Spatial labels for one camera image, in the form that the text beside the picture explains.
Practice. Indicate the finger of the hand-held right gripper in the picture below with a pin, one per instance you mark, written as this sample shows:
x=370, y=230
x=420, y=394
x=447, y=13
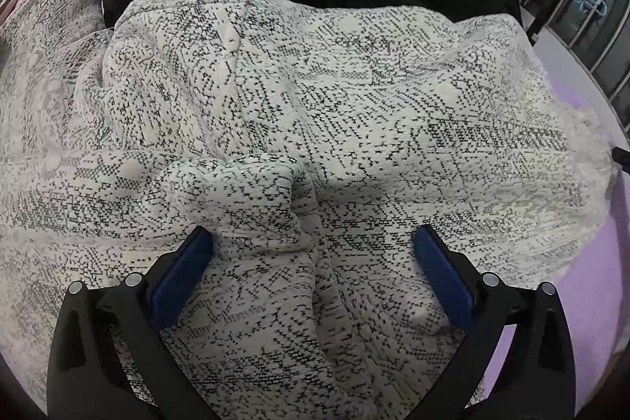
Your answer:
x=620, y=157

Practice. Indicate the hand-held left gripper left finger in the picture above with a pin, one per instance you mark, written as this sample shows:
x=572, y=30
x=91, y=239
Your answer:
x=183, y=272

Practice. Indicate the speckled white black knit sweater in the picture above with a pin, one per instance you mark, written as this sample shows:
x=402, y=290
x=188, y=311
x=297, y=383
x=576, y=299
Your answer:
x=344, y=115

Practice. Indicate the purple bed sheet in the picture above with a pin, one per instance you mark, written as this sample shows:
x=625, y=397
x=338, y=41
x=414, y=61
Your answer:
x=590, y=302

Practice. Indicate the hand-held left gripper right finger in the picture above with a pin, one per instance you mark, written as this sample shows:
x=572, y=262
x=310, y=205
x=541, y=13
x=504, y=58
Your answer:
x=443, y=275

